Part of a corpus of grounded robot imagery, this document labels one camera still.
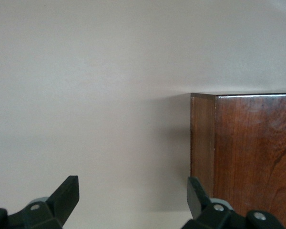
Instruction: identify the dark wooden cabinet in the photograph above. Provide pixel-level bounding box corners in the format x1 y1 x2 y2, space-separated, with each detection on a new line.
190 92 286 229

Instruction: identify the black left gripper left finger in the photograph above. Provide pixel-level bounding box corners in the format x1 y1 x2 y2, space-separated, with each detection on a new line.
0 176 80 229

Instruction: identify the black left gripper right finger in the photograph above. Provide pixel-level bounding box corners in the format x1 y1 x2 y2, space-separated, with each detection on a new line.
181 177 285 229

